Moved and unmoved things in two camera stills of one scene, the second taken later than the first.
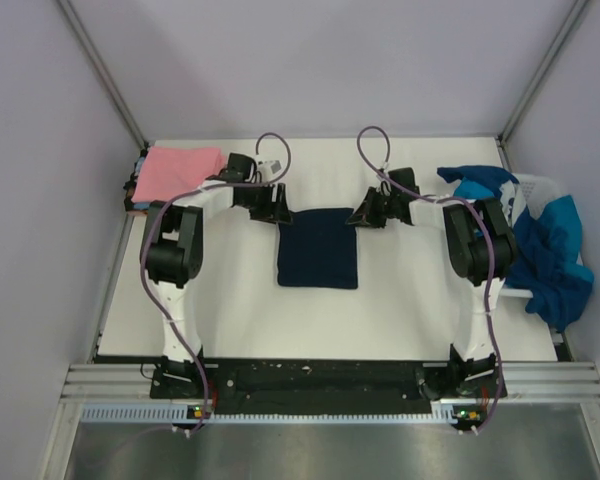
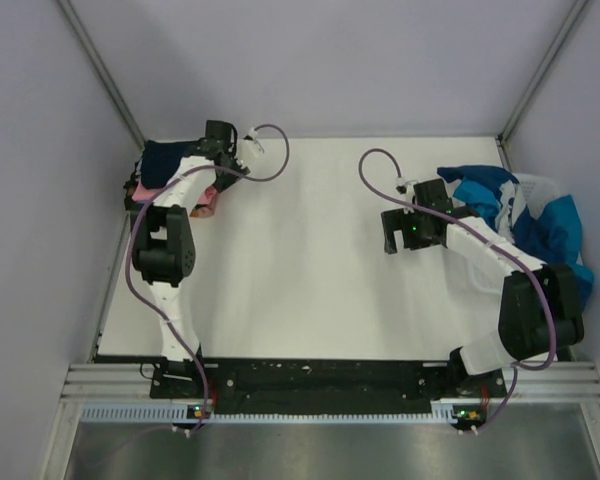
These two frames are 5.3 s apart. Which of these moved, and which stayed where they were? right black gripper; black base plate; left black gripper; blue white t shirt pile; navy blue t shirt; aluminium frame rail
Moved: left black gripper; navy blue t shirt; right black gripper
Stayed: black base plate; blue white t shirt pile; aluminium frame rail
